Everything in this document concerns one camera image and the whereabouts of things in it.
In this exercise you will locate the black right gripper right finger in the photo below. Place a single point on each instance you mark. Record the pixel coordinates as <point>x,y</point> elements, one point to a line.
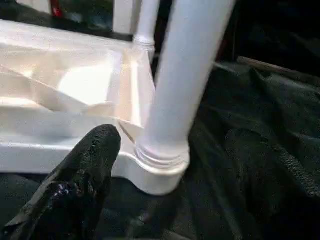
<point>280,190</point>

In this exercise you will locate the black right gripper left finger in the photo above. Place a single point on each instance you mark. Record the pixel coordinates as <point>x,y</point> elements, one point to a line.
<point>70,190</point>

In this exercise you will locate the white plastic table top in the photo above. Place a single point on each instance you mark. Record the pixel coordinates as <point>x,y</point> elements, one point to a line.
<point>75,85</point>

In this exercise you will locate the white plastic table leg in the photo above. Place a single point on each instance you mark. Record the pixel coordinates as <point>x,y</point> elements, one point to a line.
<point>146,22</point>
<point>185,75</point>

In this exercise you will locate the black plastic mat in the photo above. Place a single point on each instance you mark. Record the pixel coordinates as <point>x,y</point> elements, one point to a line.
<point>250,150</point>

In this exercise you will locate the red bottle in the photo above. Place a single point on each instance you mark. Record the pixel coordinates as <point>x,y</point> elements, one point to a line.
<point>56,7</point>

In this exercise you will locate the white glass-door cabinet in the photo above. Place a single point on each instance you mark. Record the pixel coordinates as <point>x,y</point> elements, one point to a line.
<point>125,15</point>

